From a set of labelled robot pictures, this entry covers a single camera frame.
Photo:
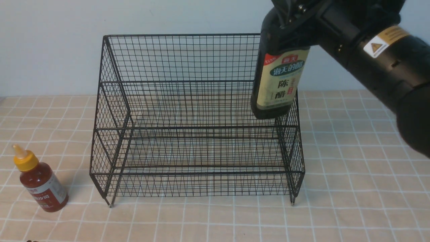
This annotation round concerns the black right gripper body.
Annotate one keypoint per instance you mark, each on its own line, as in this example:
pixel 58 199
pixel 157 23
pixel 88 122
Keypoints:
pixel 301 23

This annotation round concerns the dark vinegar bottle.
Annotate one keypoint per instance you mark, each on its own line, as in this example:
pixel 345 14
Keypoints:
pixel 280 64

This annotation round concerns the red ketchup bottle yellow cap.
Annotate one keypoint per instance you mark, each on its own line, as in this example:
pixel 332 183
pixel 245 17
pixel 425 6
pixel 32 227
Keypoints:
pixel 40 181

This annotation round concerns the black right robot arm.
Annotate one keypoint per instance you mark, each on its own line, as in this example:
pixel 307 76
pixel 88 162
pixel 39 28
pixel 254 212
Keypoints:
pixel 365 38

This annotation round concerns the black wire mesh shelf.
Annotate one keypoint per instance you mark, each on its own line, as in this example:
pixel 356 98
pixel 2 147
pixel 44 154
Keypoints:
pixel 173 118

